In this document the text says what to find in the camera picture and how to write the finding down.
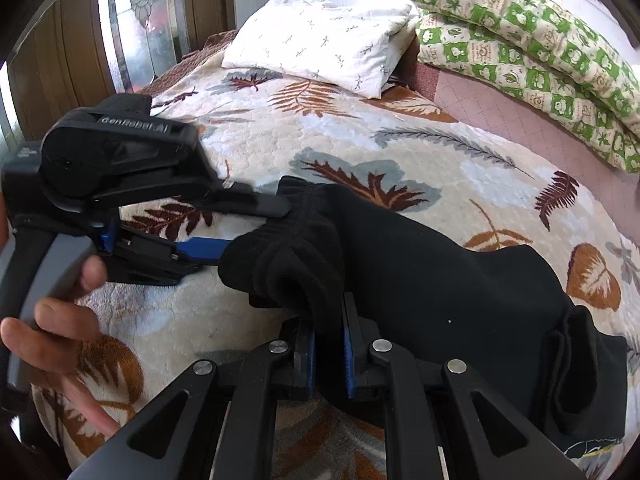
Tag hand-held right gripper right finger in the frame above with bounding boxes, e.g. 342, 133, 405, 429
341, 292, 587, 480

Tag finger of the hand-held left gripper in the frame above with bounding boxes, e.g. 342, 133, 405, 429
99, 224, 232, 285
199, 177, 294, 220

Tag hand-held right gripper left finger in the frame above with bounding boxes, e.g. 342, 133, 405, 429
70, 317, 317, 480

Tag black pants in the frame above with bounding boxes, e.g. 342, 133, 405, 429
217, 176, 629, 480

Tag person's left hand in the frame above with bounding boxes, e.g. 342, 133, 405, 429
0, 255, 122, 437

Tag leaf print plush blanket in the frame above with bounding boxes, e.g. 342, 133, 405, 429
30, 50, 640, 480

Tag patterned glass pane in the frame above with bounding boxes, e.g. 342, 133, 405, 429
97, 0, 187, 97

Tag white twig print pillow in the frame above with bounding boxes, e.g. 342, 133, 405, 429
221, 0, 415, 101

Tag green checked folded quilt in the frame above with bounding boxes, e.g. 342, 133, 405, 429
407, 0, 640, 174

